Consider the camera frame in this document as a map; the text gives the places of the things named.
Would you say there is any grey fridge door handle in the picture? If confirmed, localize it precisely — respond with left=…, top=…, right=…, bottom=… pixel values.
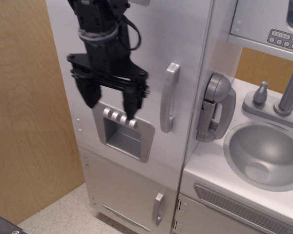
left=160, top=63, right=180, bottom=133

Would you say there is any brass door hinge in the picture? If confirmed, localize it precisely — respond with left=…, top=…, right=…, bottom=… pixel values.
left=176, top=199, right=181, bottom=210
left=173, top=219, right=178, bottom=229

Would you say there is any white toy kitchen cabinet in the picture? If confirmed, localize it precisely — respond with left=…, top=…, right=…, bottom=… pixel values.
left=173, top=0, right=293, bottom=234

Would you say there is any grey toy telephone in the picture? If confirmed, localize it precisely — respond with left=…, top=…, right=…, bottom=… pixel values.
left=196, top=73, right=236, bottom=142

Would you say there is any grey toy sink basin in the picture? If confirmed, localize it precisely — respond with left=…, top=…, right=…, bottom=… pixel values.
left=224, top=122, right=293, bottom=192

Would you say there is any black case corner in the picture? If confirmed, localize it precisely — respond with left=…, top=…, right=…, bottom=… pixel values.
left=0, top=217, right=27, bottom=234

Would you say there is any grey ice dispenser panel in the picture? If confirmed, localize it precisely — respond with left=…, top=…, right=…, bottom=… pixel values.
left=92, top=102, right=155, bottom=163

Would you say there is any grey faucet knob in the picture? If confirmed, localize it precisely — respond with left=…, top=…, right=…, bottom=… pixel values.
left=253, top=81, right=269, bottom=104

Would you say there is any lower brass door hinge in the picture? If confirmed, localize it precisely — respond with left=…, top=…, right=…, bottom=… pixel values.
left=173, top=219, right=178, bottom=229

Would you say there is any toy microwave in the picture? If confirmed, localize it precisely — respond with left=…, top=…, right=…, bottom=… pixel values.
left=228, top=0, right=293, bottom=61

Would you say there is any white fridge door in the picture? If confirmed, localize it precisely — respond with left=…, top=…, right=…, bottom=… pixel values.
left=46, top=0, right=213, bottom=191

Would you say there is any grey lower door handle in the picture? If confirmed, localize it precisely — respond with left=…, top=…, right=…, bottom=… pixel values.
left=152, top=192, right=164, bottom=226

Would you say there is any white lower freezer door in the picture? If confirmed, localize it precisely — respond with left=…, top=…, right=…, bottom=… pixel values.
left=79, top=147, right=177, bottom=234

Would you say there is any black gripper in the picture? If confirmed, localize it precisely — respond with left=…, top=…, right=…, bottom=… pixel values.
left=67, top=44, right=149, bottom=119

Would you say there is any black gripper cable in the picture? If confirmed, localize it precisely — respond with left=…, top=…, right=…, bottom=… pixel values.
left=117, top=14, right=142, bottom=51

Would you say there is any grey toy faucet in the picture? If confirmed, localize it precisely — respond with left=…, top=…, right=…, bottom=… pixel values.
left=273, top=72, right=293, bottom=116

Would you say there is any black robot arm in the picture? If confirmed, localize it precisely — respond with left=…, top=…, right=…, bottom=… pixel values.
left=67, top=0, right=148, bottom=119

